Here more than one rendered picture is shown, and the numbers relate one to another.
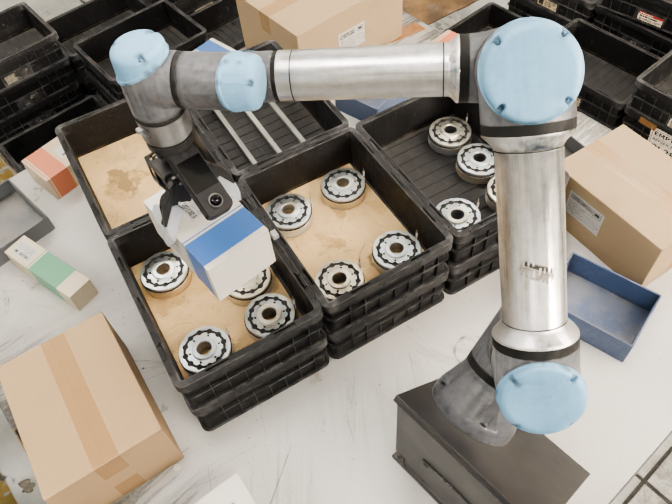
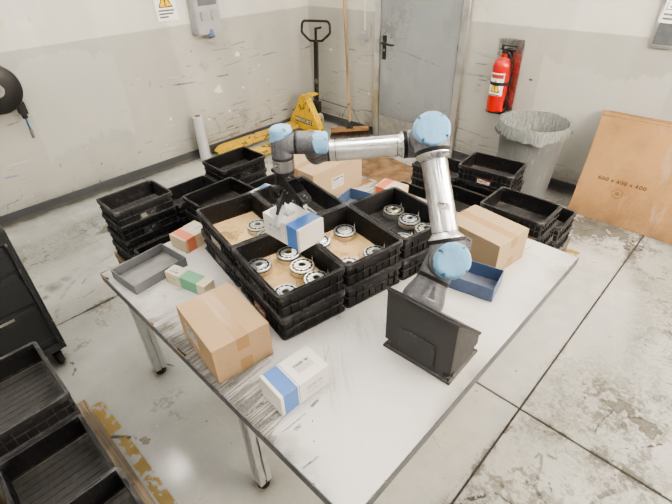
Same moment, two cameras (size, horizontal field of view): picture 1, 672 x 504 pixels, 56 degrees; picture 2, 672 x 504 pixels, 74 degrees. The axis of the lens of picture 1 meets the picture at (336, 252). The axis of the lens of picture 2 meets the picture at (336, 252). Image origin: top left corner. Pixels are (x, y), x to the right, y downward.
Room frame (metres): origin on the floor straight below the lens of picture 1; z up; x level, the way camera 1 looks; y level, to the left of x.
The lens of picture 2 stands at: (-0.72, 0.28, 1.96)
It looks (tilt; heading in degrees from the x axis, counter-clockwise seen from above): 35 degrees down; 351
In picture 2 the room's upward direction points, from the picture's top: 2 degrees counter-clockwise
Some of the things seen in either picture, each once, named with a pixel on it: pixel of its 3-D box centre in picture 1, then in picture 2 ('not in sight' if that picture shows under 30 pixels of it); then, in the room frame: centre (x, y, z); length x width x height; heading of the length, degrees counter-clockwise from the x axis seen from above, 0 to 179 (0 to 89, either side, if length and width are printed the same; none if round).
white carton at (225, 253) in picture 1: (209, 231); (293, 225); (0.70, 0.21, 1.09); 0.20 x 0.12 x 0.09; 36
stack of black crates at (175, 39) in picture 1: (157, 87); (224, 221); (2.03, 0.62, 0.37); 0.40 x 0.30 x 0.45; 126
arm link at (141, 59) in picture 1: (150, 77); (282, 142); (0.71, 0.22, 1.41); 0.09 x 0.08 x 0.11; 77
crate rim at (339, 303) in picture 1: (340, 211); (347, 234); (0.85, -0.02, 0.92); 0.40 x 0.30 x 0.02; 25
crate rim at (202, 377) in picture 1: (210, 276); (286, 259); (0.72, 0.25, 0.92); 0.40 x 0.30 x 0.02; 25
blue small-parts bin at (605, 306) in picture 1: (596, 305); (474, 278); (0.67, -0.55, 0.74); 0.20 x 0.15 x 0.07; 47
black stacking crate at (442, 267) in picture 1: (342, 226); (347, 244); (0.85, -0.02, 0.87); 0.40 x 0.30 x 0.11; 25
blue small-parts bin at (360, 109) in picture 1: (376, 89); (352, 203); (1.44, -0.17, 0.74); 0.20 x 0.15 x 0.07; 138
